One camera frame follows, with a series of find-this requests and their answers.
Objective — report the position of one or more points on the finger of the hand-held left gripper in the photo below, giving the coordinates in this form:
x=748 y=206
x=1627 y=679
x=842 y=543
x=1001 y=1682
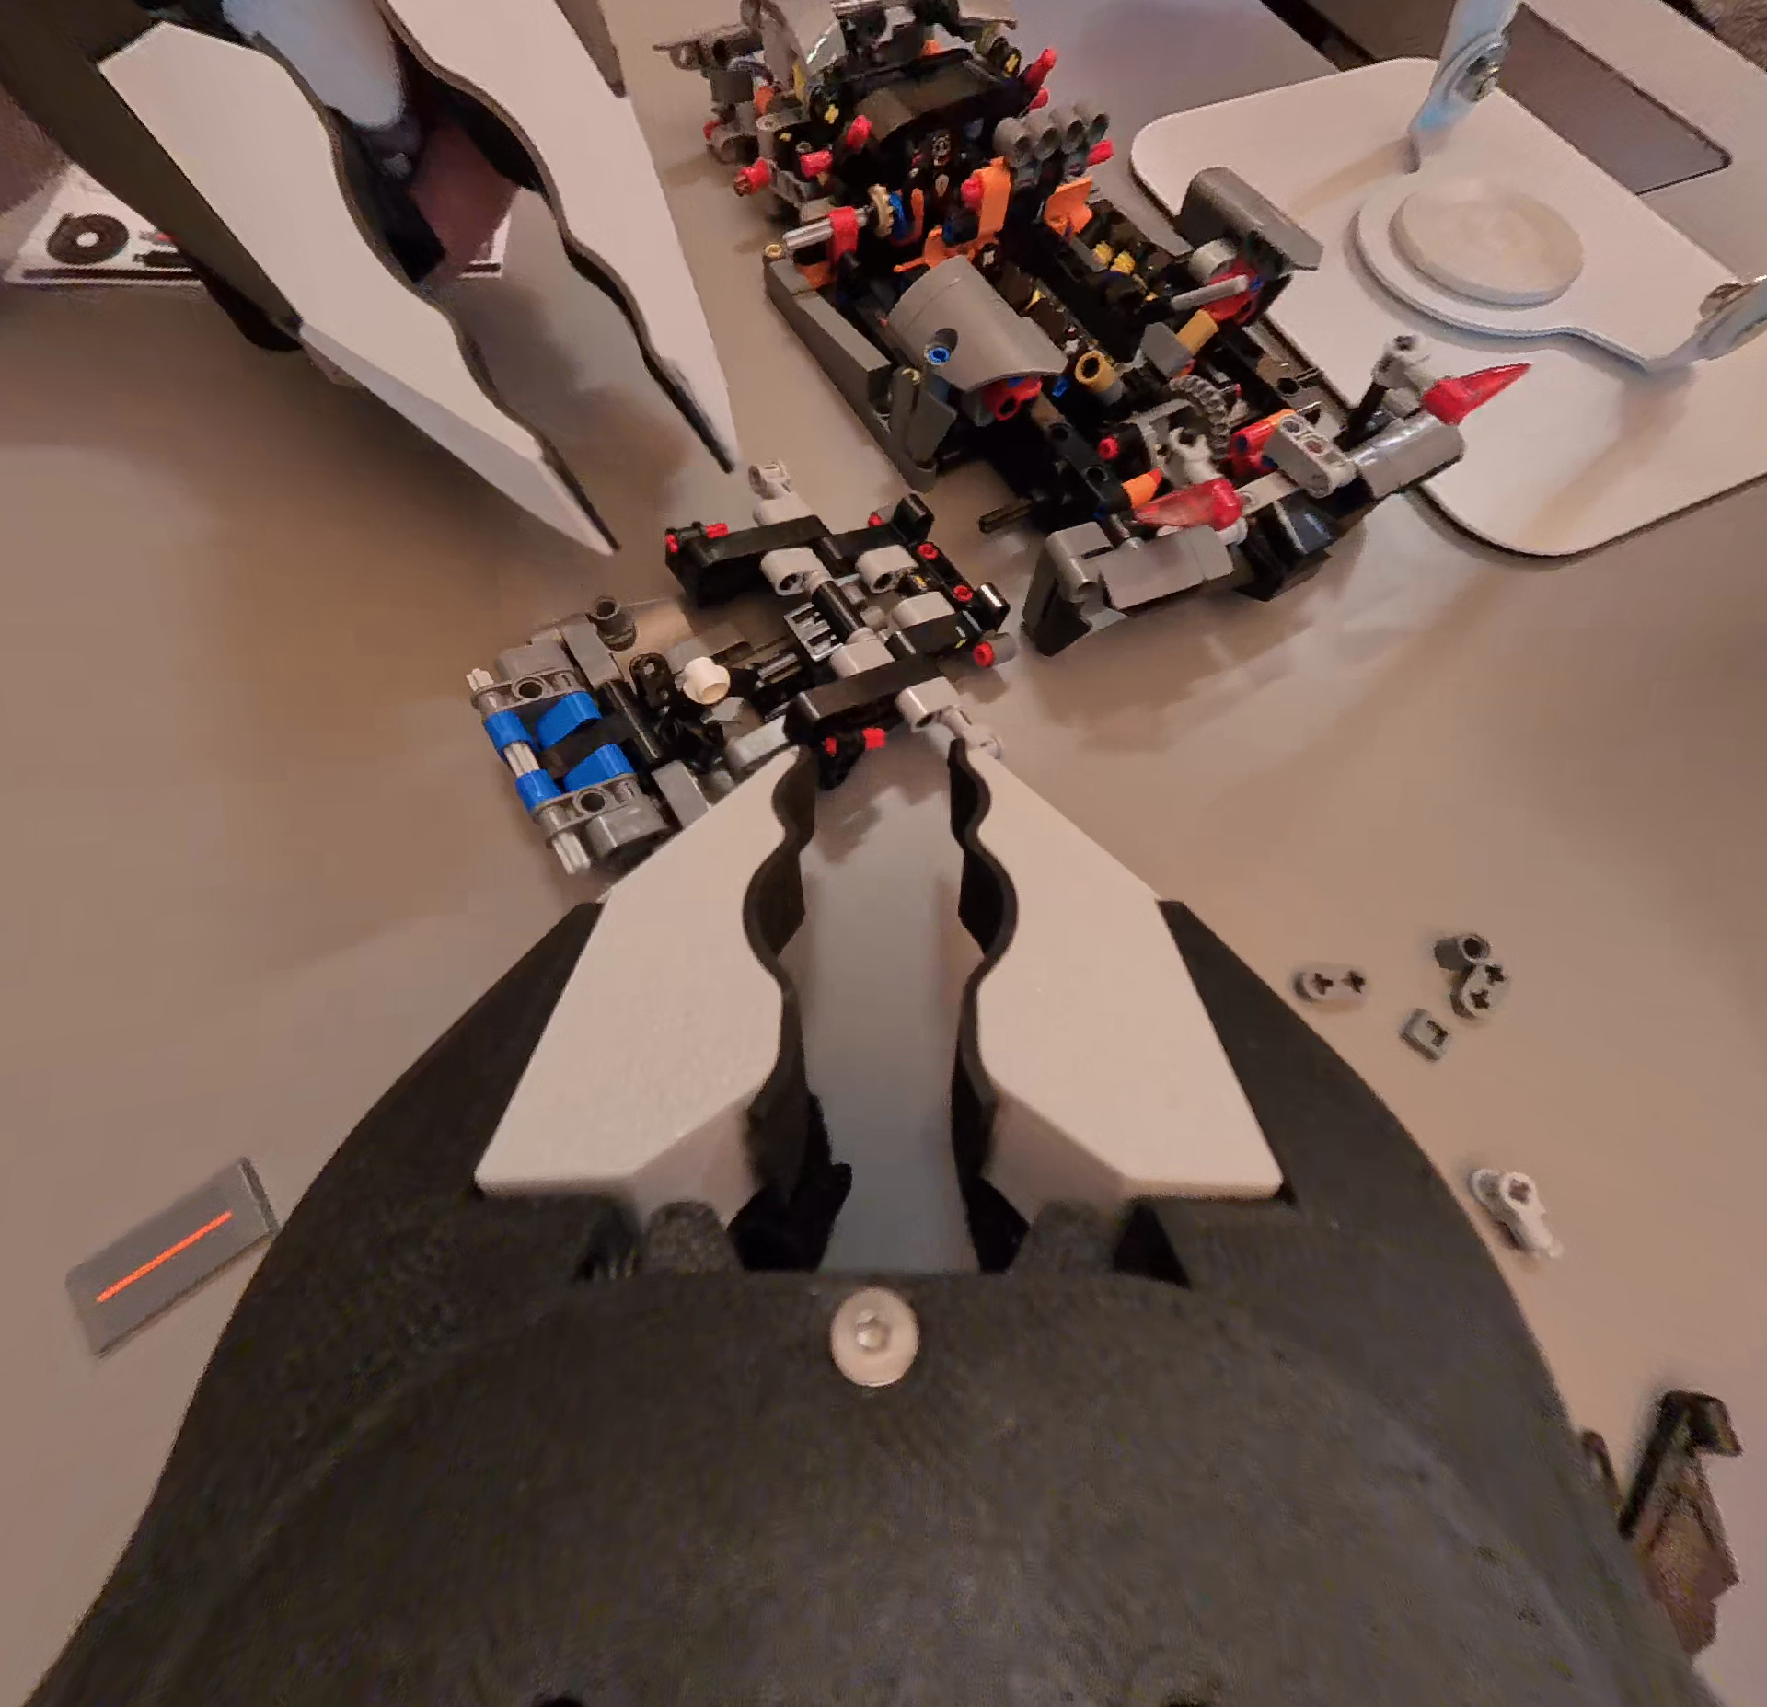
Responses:
x=527 y=66
x=248 y=173

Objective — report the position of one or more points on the large lego vehicle chassis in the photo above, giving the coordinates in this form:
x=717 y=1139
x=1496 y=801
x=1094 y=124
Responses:
x=995 y=328

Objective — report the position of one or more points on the lego sub-assembly with blue parts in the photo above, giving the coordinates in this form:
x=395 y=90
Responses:
x=846 y=591

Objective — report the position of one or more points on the white metal book stand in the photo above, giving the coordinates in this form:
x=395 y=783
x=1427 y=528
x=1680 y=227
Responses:
x=1519 y=399

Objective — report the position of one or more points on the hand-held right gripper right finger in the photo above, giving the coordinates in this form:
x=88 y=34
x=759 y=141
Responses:
x=1121 y=1046

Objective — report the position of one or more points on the light grey lego connector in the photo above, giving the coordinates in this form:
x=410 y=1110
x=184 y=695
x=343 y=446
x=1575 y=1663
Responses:
x=1510 y=1203

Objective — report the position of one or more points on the dark grey lego connector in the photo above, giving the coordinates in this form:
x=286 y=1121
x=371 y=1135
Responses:
x=1336 y=982
x=1423 y=1033
x=1472 y=968

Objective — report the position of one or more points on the printed marker sheet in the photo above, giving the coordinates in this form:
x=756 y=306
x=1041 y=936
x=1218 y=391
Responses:
x=84 y=239

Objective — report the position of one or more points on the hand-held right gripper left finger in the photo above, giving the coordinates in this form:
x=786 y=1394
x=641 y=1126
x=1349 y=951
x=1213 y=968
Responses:
x=651 y=1046

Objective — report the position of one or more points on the dark grey tile orange stripe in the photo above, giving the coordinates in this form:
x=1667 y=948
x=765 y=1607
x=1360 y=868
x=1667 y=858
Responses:
x=172 y=1253

